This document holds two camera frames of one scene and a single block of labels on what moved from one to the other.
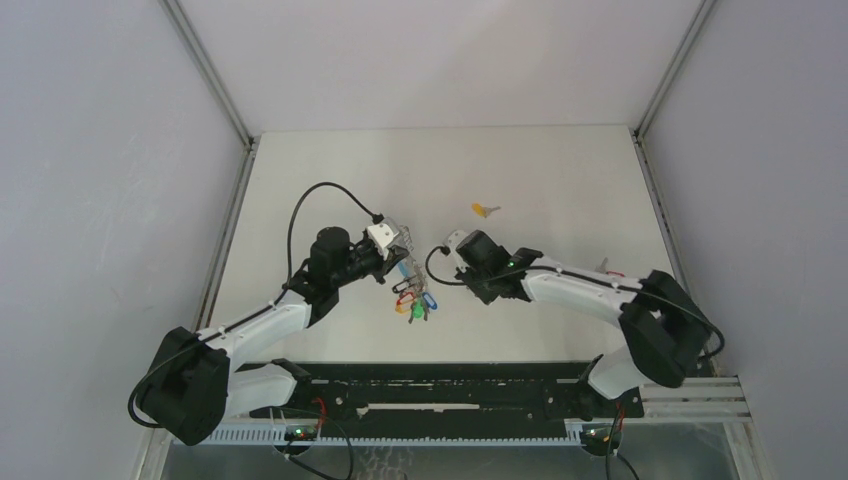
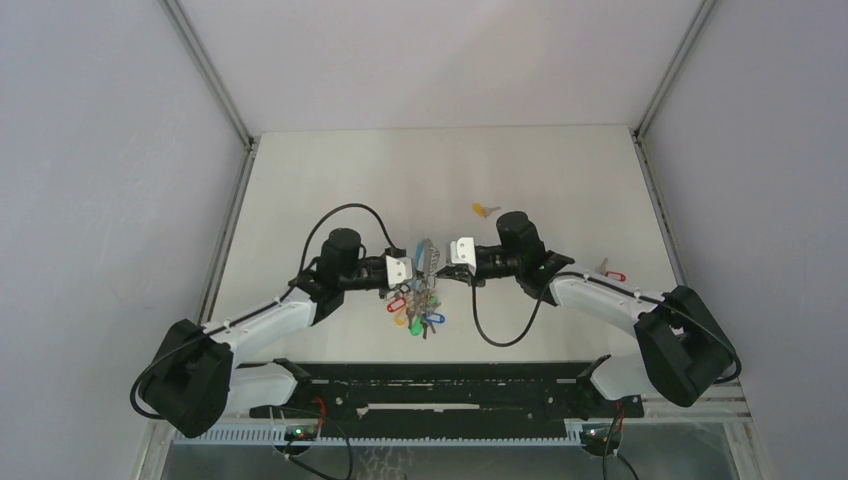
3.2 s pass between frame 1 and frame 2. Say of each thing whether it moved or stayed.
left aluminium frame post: stayed
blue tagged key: moved
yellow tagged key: stayed
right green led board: stayed
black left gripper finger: moved
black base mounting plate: stayed
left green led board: stayed
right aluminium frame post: stayed
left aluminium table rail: stayed
